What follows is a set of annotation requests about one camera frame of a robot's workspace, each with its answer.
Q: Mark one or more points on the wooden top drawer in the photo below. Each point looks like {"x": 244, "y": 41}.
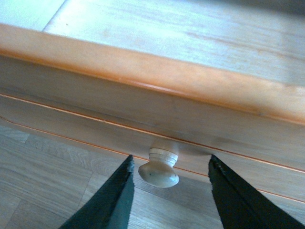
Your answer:
{"x": 189, "y": 76}

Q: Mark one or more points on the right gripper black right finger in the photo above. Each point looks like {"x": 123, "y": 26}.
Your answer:
{"x": 240, "y": 205}

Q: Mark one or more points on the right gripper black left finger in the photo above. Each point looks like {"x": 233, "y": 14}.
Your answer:
{"x": 110, "y": 206}

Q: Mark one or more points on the round wooden drawer knob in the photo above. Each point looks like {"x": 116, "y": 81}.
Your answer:
{"x": 159, "y": 171}

